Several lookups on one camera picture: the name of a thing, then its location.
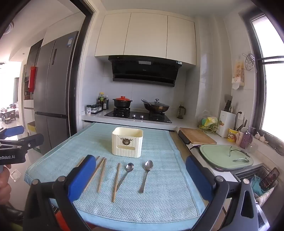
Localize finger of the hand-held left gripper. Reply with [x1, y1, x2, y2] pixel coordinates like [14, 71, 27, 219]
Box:
[0, 125, 25, 139]
[0, 133, 44, 154]

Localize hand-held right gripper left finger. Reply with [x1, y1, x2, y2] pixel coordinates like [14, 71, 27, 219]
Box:
[23, 155, 96, 231]

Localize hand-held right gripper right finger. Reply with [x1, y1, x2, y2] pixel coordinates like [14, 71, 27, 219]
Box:
[186, 155, 260, 231]

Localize metal spoon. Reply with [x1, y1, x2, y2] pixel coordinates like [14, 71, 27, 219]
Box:
[139, 160, 154, 194]
[116, 163, 135, 191]

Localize cream ribbed utensil holder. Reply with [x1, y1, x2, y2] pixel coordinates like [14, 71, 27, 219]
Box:
[111, 127, 144, 158]

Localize dark kitchen utensils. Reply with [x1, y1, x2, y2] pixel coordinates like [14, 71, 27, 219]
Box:
[236, 117, 249, 131]

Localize person's left hand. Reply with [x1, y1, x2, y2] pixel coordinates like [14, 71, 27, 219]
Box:
[0, 165, 12, 206]

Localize yellow box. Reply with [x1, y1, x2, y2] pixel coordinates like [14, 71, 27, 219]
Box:
[27, 121, 37, 136]

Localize wooden dining table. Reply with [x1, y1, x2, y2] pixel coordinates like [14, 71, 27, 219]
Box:
[0, 107, 18, 125]

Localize clear plastic container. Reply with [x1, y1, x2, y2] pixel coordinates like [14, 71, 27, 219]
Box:
[10, 170, 21, 182]

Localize green cutting board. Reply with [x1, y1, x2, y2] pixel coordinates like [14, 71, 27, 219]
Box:
[199, 144, 254, 172]

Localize wooden cutting board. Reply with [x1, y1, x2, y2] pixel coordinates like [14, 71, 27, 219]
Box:
[179, 127, 217, 145]

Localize teal woven mat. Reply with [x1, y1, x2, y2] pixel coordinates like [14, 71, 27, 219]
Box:
[24, 122, 206, 227]

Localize steel sink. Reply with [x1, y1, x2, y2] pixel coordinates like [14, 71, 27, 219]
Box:
[233, 163, 282, 222]

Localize yellow cup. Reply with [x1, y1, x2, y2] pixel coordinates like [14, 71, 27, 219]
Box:
[228, 128, 240, 143]

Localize plastic bag with produce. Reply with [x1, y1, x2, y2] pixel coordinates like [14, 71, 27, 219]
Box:
[198, 110, 219, 134]

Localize grey refrigerator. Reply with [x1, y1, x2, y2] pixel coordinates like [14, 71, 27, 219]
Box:
[33, 31, 79, 155]

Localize white knife block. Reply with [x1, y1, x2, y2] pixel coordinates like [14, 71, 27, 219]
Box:
[216, 110, 237, 138]

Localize purple soap bottle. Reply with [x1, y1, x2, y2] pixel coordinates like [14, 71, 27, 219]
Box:
[240, 127, 253, 149]

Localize glass french press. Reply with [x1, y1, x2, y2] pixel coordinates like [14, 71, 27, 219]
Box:
[177, 104, 186, 119]

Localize garlic bulbs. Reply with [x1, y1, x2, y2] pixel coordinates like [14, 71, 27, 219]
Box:
[255, 132, 267, 143]

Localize wok with glass lid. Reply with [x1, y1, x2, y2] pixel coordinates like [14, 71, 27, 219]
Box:
[141, 99, 170, 114]

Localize black gas hob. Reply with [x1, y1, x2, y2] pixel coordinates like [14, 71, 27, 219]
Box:
[104, 108, 172, 123]

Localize black pot with red lid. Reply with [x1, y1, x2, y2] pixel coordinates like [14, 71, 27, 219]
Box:
[112, 96, 133, 109]

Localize hanging printed bag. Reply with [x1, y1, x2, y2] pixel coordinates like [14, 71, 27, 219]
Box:
[232, 57, 245, 90]

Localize window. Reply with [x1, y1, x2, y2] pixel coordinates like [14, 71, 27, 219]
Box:
[250, 12, 284, 143]

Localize black range hood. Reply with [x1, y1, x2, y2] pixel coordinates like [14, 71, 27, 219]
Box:
[108, 55, 183, 87]

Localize black wire tool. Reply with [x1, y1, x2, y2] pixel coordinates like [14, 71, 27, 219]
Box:
[229, 146, 251, 158]

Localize dark door frame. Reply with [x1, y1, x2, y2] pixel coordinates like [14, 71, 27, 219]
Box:
[68, 0, 94, 139]

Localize hanging wire trivet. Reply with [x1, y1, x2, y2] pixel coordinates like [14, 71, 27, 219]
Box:
[242, 53, 258, 72]

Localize white wall cabinet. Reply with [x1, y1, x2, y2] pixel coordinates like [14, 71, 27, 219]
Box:
[95, 13, 197, 66]

